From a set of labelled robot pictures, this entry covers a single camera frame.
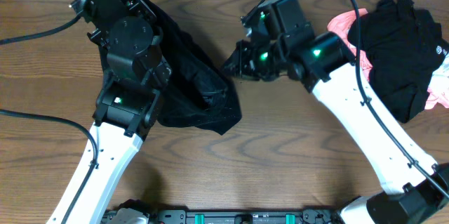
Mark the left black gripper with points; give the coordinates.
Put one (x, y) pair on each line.
(132, 11)

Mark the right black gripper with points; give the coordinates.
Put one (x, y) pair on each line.
(240, 59)

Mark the black velvet skirt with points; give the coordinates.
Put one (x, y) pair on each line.
(198, 94)

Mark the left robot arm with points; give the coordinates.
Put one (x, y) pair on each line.
(135, 75)

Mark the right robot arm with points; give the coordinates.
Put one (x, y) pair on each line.
(414, 185)

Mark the black t-shirt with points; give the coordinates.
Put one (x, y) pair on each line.
(405, 56)

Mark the black mounting rail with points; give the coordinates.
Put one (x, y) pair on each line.
(179, 216)

